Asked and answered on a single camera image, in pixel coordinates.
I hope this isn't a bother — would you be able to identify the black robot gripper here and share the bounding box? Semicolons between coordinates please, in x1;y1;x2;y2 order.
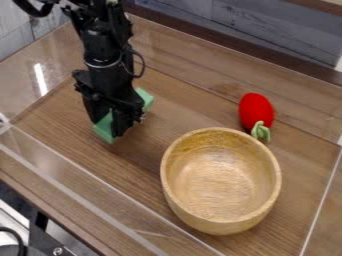
72;56;144;137

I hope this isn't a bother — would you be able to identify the green rectangular block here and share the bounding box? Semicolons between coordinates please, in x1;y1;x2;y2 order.
92;88;155;144

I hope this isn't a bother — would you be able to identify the brown wooden bowl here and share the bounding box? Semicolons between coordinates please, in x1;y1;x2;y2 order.
160;127;282;235

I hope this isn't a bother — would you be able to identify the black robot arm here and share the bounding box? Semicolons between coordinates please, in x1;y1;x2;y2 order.
12;0;144;138

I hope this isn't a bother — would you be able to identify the red plush strawberry toy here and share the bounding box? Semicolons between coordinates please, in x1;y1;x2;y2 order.
237;93;275;142

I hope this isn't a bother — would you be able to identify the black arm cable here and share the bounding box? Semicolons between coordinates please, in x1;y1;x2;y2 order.
121;43;147;80

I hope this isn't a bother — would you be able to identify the black cable loop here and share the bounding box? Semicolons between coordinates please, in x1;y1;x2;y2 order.
0;226;28;256

